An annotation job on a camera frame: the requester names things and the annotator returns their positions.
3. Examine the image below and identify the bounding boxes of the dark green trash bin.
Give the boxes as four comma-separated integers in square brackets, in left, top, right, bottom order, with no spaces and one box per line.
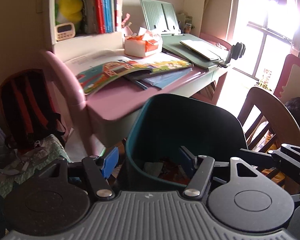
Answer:
[126,94,248,191]

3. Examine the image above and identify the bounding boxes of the teal zigzag knitted blanket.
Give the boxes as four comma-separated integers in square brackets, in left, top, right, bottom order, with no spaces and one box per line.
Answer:
[0,134,70,198]

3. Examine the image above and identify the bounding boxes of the pink desk chair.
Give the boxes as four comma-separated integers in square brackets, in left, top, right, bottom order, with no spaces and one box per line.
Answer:
[40,50,106,157]

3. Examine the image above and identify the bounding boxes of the blue folder on desk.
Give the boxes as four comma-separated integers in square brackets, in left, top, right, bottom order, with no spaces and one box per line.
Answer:
[125,67,192,90]

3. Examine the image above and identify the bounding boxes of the pink top study desk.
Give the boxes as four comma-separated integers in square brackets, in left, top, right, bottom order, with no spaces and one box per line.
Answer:
[41,33,233,153]

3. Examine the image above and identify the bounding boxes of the colourful open picture book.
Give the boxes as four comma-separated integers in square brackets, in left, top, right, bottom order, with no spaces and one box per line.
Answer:
[76,57,193,95]

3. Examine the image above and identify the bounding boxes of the red black backpack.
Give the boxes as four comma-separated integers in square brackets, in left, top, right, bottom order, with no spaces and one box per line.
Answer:
[0,69,66,150]

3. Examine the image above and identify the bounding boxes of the white closed notebook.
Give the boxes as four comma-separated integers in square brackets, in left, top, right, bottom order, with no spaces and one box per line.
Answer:
[180,40,229,61]

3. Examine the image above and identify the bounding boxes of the black headphones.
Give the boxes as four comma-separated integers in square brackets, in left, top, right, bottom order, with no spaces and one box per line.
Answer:
[219,42,246,68]

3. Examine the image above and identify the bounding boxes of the orange white tissue pack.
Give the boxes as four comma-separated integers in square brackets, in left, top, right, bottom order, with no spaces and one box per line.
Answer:
[124,27,163,58]

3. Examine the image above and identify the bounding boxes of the white digital timer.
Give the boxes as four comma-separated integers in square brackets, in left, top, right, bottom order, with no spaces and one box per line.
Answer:
[55,22,76,41]

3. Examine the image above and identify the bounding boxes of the green book stand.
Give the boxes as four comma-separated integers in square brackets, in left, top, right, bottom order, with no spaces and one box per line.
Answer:
[140,0,181,35]

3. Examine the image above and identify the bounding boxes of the yellow green plush toy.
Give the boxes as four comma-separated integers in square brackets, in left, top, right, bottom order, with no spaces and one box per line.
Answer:
[55,0,83,25]

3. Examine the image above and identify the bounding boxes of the row of upright books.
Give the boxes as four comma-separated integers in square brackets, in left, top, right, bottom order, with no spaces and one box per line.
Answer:
[75,0,122,35]

